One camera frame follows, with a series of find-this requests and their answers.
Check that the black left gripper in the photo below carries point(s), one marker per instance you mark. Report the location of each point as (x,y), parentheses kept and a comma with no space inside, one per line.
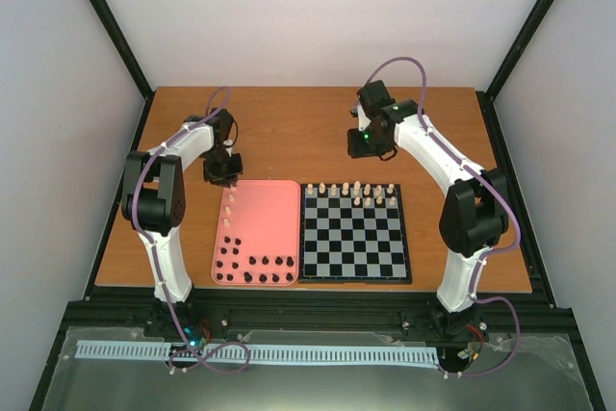
(222,181)

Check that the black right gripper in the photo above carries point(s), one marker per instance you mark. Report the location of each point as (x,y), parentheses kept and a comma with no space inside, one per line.
(355,150)

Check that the white chess king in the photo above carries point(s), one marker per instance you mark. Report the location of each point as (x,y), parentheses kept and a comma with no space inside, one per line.
(356,188)

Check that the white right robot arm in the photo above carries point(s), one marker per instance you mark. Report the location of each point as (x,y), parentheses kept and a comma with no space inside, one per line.
(474,215)

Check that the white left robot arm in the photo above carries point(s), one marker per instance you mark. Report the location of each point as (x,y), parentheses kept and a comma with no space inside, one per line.
(153,192)

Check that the left controller board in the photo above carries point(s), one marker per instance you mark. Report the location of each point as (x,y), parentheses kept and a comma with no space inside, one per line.
(198,334)

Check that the controller board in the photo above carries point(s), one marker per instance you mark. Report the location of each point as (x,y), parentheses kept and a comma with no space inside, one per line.
(474,347)
(198,334)

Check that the right controller board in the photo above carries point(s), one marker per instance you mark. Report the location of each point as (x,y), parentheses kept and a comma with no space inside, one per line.
(474,347)

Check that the pink plastic tray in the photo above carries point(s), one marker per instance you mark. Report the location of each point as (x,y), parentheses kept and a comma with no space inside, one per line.
(266,217)

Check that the black grey chessboard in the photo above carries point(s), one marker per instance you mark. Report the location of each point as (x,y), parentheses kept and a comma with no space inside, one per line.
(343,243)

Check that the light blue cable duct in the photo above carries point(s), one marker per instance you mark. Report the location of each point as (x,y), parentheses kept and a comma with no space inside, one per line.
(264,355)

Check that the black aluminium frame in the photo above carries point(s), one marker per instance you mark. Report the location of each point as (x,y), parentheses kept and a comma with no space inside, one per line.
(118,307)

